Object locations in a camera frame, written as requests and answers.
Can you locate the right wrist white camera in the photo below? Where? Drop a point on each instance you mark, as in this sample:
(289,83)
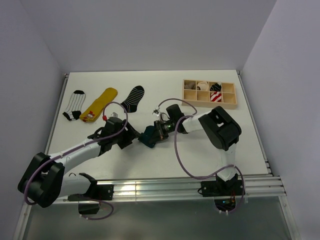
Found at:
(157,112)

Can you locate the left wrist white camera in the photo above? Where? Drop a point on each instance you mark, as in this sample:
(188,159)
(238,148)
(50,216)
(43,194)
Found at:
(106,117)

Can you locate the wooden compartment box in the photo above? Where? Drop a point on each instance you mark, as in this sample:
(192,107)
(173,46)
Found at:
(209,94)

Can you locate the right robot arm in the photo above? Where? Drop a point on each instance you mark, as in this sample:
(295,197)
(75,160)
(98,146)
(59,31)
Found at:
(221,129)

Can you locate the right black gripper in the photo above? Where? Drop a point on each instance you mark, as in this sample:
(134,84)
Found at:
(158,126)

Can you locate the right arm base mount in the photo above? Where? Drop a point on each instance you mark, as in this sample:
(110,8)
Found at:
(223,192)

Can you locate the aluminium front rail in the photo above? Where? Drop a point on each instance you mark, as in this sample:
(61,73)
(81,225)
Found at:
(184,189)

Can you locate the cream rolled sock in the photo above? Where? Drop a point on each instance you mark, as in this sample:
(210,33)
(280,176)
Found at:
(202,86)

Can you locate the beige rolled sock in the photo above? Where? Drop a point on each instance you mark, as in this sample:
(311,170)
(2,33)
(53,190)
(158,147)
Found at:
(189,85)

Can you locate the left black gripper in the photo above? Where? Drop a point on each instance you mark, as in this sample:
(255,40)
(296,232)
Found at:
(130,134)

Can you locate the black rolled sock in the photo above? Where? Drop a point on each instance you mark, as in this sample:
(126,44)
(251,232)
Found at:
(216,87)

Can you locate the red white santa sock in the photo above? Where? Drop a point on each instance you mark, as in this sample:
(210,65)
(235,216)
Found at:
(216,97)

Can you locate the wrist white camera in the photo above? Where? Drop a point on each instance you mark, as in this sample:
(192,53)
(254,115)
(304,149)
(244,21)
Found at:
(106,117)
(157,112)

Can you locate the mustard yellow sock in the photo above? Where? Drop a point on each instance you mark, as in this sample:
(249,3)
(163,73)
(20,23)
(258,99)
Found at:
(93,112)

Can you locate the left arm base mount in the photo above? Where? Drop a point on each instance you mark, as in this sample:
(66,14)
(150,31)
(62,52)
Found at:
(94,200)

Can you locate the dark green reindeer sock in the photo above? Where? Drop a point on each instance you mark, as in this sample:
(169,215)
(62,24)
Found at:
(146,136)

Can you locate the black white striped ankle sock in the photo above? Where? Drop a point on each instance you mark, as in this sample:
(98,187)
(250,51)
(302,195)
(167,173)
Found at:
(135,96)

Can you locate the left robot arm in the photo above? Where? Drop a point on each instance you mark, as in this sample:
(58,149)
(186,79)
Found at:
(44,179)

